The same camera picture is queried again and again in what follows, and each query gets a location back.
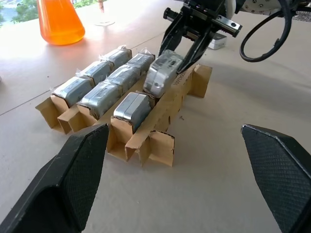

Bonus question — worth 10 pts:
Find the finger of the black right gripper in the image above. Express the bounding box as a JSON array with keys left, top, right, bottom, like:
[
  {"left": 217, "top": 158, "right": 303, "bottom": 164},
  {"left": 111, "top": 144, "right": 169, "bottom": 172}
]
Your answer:
[
  {"left": 176, "top": 23, "right": 217, "bottom": 75},
  {"left": 158, "top": 13, "right": 194, "bottom": 58}
]

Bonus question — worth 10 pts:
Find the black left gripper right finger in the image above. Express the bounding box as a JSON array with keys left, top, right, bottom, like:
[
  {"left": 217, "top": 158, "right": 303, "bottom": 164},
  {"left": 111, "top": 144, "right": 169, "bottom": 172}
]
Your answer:
[{"left": 241, "top": 123, "right": 311, "bottom": 233}]

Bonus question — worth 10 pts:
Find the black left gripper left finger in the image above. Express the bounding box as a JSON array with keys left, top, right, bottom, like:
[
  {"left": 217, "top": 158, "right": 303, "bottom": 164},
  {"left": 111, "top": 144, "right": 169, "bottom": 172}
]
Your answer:
[{"left": 0, "top": 123, "right": 109, "bottom": 233}]

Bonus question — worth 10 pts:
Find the silver camera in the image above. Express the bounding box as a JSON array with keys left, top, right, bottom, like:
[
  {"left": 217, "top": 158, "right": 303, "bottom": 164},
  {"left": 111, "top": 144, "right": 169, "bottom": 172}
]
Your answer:
[
  {"left": 113, "top": 91, "right": 153, "bottom": 132},
  {"left": 126, "top": 50, "right": 156, "bottom": 75},
  {"left": 79, "top": 82, "right": 122, "bottom": 119},
  {"left": 99, "top": 46, "right": 133, "bottom": 70},
  {"left": 76, "top": 60, "right": 115, "bottom": 84},
  {"left": 142, "top": 50, "right": 185, "bottom": 99},
  {"left": 105, "top": 64, "right": 141, "bottom": 94},
  {"left": 52, "top": 76, "right": 93, "bottom": 107}
]

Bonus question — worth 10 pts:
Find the brown cardboard divider tray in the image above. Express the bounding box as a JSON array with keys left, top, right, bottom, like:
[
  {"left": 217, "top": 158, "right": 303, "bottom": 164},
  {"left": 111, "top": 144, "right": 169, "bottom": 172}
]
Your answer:
[{"left": 35, "top": 63, "right": 213, "bottom": 168}]

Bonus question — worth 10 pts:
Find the small white box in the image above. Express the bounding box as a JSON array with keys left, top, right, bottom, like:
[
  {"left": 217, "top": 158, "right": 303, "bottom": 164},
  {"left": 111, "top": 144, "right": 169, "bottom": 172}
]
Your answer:
[{"left": 207, "top": 33, "right": 228, "bottom": 50}]

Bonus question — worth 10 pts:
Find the orange conical flask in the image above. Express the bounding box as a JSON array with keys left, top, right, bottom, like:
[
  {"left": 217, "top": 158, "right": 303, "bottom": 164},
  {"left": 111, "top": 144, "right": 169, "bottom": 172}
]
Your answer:
[{"left": 36, "top": 0, "right": 86, "bottom": 46}]

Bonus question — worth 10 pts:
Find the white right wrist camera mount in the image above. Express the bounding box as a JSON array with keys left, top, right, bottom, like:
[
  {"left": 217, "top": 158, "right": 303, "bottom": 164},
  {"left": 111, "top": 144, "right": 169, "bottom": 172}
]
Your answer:
[{"left": 225, "top": 0, "right": 238, "bottom": 19}]

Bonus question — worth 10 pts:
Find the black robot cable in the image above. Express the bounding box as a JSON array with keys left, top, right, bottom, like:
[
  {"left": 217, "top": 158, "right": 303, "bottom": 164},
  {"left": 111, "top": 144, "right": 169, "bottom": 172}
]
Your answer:
[{"left": 239, "top": 0, "right": 311, "bottom": 63}]

